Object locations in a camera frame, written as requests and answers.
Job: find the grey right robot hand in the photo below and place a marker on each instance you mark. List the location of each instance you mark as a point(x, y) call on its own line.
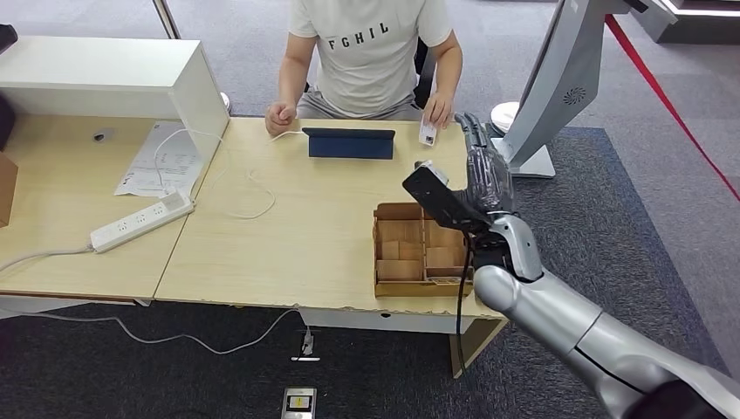
point(488, 179)

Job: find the person's left hand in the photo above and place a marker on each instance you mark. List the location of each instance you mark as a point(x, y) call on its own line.
point(439, 110)

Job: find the person's right hand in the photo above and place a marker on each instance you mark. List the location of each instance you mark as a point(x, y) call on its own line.
point(280, 117)

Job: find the white ID card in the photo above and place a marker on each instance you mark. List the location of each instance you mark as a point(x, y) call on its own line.
point(428, 136)

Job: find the person's left forearm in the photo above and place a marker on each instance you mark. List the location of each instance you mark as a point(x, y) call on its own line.
point(448, 75)

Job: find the person's right forearm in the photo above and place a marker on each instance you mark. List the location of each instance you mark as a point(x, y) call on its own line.
point(292, 81)

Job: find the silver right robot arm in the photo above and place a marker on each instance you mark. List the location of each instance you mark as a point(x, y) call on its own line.
point(555, 312)

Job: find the person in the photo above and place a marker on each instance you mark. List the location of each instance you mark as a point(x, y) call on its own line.
point(364, 63)

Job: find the room key cards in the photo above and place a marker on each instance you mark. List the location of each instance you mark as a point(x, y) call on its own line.
point(445, 281)

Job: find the white round stanchion base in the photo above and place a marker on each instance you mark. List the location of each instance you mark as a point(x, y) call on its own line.
point(226, 102)
point(504, 115)

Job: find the tablet in blue case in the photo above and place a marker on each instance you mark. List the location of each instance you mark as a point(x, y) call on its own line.
point(350, 146)

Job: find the printed paper sheet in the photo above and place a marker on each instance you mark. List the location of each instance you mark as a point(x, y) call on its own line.
point(179, 165)

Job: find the wooden compartment box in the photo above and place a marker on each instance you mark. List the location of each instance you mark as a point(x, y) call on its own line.
point(404, 269)

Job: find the white plug adapter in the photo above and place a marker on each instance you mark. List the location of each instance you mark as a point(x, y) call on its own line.
point(173, 201)

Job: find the grey kiosk stand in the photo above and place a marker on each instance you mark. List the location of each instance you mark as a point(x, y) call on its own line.
point(569, 63)

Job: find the metal pole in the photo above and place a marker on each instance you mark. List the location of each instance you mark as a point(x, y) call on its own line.
point(167, 20)

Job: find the wooden desk leg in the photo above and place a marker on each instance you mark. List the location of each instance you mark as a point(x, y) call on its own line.
point(480, 341)

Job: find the white desk shelf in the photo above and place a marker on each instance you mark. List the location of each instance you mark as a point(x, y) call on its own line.
point(115, 63)

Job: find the white power strip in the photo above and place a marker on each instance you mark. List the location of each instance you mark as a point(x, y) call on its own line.
point(136, 224)

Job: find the white desk apron panel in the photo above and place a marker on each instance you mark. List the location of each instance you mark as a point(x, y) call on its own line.
point(376, 322)

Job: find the red barrier belt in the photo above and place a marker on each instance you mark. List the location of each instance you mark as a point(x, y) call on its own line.
point(653, 87)

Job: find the floor socket with plug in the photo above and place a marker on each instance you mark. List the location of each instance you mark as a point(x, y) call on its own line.
point(307, 345)

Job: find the dark lit display platform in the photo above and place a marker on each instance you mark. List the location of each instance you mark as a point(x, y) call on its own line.
point(702, 29)

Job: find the brown cardboard box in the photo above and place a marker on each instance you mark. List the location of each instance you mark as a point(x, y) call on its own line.
point(7, 191)

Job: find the silver floor box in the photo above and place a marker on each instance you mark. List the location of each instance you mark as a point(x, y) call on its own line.
point(299, 403)

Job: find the black device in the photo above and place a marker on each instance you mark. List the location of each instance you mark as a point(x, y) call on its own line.
point(6, 36)

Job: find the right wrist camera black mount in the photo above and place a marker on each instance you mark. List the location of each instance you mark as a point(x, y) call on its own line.
point(439, 199)

